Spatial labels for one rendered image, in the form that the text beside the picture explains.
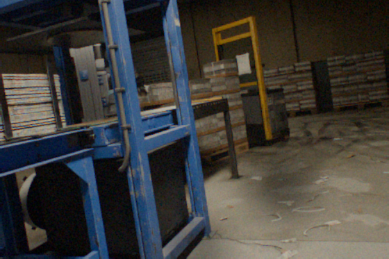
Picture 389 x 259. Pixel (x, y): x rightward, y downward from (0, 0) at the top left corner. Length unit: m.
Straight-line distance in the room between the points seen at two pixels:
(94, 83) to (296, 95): 6.20
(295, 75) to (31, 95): 7.80
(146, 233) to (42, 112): 0.71
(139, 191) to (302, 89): 7.58
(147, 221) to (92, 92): 2.17
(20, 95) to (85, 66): 2.09
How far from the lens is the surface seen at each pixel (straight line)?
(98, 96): 3.61
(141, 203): 1.65
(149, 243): 1.70
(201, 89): 4.36
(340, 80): 8.85
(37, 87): 1.66
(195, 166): 2.15
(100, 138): 1.67
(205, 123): 4.35
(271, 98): 5.29
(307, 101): 8.94
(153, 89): 3.95
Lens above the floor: 0.86
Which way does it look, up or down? 3 degrees down
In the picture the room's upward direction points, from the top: 9 degrees counter-clockwise
